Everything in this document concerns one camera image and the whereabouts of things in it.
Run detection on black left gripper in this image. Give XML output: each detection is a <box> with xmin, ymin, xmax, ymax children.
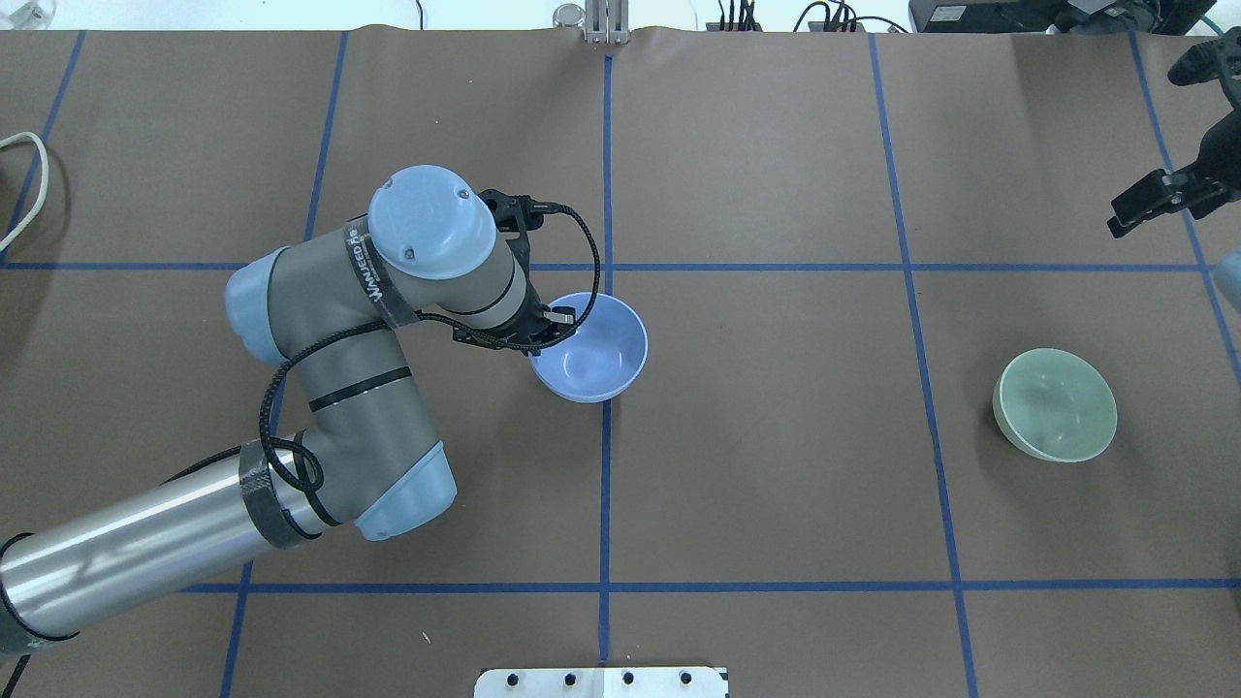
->
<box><xmin>450</xmin><ymin>189</ymin><xmax>578</xmax><ymax>347</ymax></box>

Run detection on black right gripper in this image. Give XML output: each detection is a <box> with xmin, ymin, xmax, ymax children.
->
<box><xmin>1107</xmin><ymin>27</ymin><xmax>1240</xmax><ymax>238</ymax></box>

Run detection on blue bowl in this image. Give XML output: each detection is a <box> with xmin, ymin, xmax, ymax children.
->
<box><xmin>527</xmin><ymin>296</ymin><xmax>649</xmax><ymax>402</ymax></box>

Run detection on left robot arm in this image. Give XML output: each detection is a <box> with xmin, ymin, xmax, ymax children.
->
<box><xmin>2</xmin><ymin>165</ymin><xmax>589</xmax><ymax>659</ymax></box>

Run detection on green bowl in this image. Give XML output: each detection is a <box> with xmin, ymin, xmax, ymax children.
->
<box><xmin>990</xmin><ymin>347</ymin><xmax>1119</xmax><ymax>463</ymax></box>

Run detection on aluminium camera mount post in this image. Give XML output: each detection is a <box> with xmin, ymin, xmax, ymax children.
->
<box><xmin>582</xmin><ymin>0</ymin><xmax>630</xmax><ymax>45</ymax></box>

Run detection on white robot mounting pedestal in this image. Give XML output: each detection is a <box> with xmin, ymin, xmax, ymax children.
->
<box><xmin>473</xmin><ymin>666</ymin><xmax>731</xmax><ymax>697</ymax></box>

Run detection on white toaster power cable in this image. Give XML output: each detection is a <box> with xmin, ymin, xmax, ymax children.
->
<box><xmin>0</xmin><ymin>132</ymin><xmax>48</xmax><ymax>243</ymax></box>

